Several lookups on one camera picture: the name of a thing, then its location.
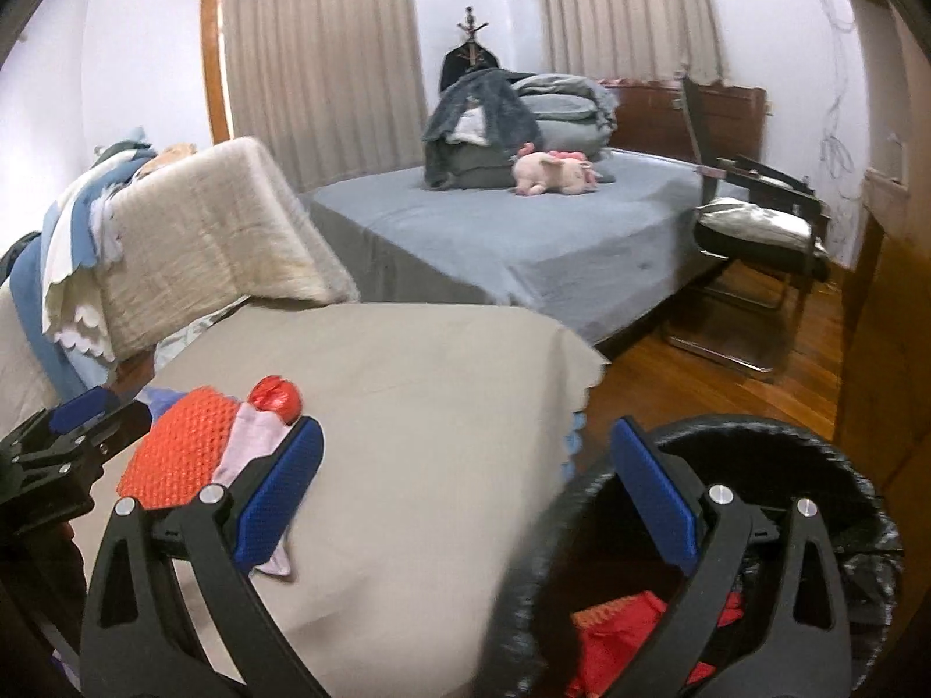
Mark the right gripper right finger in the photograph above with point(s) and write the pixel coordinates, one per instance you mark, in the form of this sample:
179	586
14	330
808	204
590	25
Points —
705	531

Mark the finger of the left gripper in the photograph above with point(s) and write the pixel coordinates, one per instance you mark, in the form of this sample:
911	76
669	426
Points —
94	443
83	406

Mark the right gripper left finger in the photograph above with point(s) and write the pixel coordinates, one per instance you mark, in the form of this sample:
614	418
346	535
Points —
138	638

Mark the blue plastic bag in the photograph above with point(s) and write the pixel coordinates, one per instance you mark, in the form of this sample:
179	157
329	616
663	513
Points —
159	399

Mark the orange mesh cloth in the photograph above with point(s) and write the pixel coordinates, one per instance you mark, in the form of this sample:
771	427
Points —
181	452

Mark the red plastic bag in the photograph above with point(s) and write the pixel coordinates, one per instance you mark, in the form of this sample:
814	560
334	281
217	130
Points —
277	395

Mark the red cloth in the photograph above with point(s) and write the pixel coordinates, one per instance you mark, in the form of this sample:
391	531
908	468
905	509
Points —
610	635

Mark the blue white scalloped blanket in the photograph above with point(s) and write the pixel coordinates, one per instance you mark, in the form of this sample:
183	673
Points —
55	282

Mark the beige quilted blanket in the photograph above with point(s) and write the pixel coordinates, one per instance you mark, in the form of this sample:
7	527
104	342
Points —
196	236

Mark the wooden wardrobe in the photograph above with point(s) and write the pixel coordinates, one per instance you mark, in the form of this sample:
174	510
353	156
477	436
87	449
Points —
883	420

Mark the beige tablecloth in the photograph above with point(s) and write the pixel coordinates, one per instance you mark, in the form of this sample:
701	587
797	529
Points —
446	432

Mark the left beige curtain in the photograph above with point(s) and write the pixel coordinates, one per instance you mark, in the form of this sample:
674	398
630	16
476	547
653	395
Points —
333	88

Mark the beige curtain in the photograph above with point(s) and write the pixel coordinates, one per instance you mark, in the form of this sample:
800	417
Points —
635	39
333	88

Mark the black cantilever chair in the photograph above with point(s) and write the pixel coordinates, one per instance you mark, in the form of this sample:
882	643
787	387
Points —
743	332

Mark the bed with grey sheet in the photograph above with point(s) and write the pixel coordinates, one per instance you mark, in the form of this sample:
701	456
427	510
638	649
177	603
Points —
596	263

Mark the silver chair cushion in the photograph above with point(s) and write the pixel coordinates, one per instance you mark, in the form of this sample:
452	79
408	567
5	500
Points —
728	218

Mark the pink plush pig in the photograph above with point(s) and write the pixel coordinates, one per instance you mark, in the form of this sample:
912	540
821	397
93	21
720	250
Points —
552	172

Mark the dark grey fleece jacket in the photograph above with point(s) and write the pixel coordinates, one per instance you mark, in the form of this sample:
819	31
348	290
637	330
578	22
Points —
482	109

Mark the wooden coat stand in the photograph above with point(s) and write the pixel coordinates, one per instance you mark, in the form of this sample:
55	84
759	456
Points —
469	55

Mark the folded grey duvet pile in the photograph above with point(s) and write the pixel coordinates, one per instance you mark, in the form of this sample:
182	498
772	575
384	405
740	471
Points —
575	114

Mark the right beige curtain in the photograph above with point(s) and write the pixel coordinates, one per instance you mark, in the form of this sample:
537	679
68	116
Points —
635	39

